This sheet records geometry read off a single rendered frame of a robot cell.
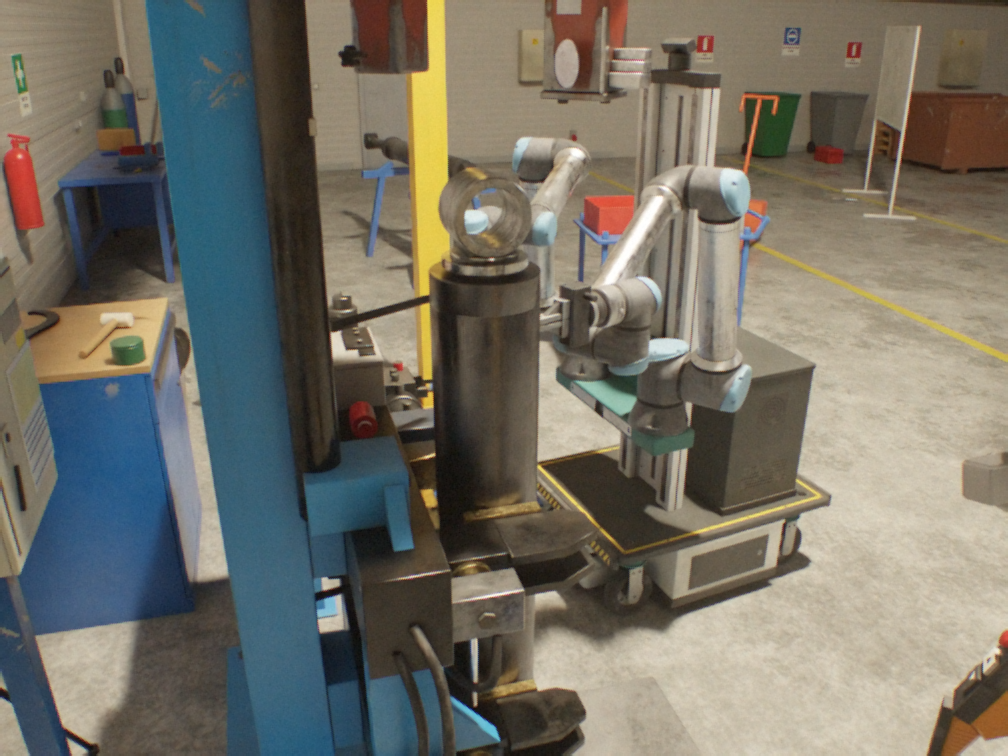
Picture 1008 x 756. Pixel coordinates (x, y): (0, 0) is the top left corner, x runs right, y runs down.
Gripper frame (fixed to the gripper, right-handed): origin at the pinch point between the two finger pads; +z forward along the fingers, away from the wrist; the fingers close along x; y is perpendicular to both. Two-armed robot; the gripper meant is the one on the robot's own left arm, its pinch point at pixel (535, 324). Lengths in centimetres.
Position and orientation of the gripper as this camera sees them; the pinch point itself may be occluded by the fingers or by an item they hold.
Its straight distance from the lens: 172.9
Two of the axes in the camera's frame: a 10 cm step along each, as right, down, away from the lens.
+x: 0.0, 9.2, 3.9
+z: -7.9, 2.4, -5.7
